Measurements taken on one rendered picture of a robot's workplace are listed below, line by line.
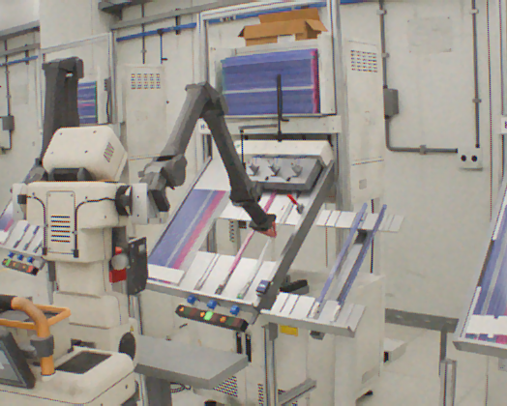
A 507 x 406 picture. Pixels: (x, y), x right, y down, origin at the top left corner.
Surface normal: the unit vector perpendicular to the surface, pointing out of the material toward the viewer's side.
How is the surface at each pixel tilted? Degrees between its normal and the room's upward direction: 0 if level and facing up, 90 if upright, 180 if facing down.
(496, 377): 90
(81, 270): 82
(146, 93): 90
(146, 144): 90
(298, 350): 90
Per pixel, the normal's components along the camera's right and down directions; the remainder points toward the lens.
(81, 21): 0.77, 0.05
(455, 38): -0.64, 0.12
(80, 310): -0.33, -0.01
